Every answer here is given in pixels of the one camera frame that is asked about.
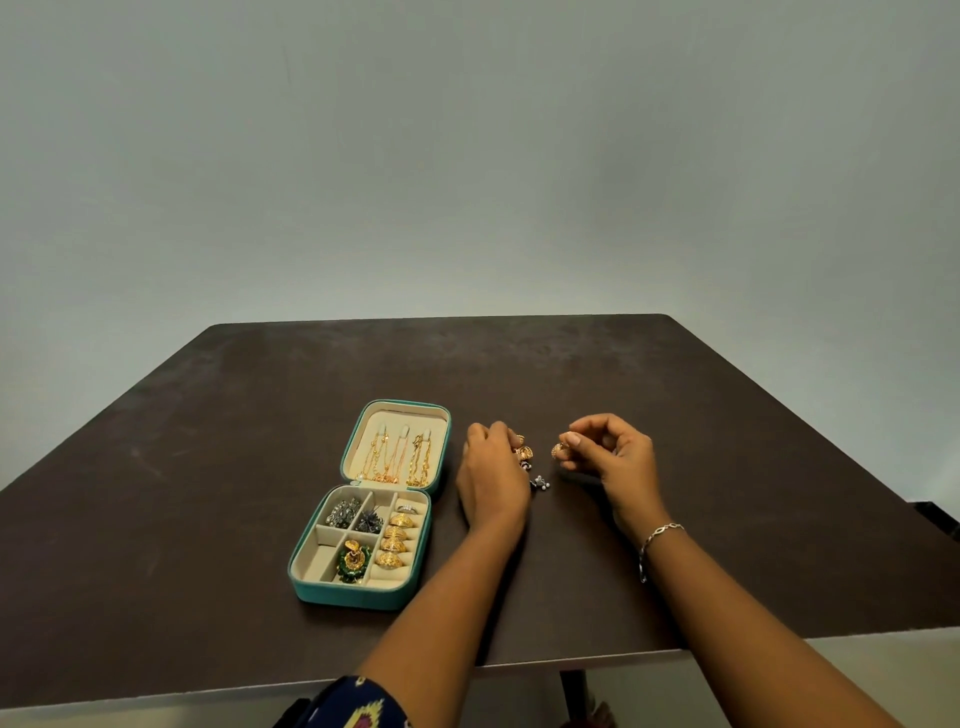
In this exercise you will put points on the person's right hand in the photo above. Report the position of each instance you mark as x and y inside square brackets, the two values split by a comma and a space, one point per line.
[626, 469]

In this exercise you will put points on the person's left hand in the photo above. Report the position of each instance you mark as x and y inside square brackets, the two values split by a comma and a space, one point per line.
[491, 484]

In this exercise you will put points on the person's right thumb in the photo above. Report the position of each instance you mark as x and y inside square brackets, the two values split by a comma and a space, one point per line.
[579, 452]

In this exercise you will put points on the person's left fingers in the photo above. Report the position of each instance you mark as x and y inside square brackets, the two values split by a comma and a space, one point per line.
[491, 431]

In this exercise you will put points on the person's left forearm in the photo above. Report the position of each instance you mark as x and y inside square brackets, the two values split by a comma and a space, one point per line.
[442, 622]

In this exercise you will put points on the person's right forearm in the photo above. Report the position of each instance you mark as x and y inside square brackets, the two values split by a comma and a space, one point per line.
[742, 645]

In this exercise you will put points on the small silver beaded earring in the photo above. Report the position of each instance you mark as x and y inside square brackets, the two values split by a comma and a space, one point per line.
[539, 483]

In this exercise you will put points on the teal open jewelry box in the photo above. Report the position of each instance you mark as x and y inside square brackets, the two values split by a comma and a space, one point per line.
[375, 525]

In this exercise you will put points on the silver flower earring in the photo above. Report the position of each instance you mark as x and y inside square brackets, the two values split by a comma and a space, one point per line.
[368, 521]
[343, 513]

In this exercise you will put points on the green and gold earring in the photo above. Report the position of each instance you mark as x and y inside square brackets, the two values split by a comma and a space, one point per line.
[352, 561]

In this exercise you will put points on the dark table leg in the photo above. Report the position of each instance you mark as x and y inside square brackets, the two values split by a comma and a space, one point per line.
[574, 699]

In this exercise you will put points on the navy patterned garment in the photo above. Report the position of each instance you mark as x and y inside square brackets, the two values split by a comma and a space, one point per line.
[352, 705]

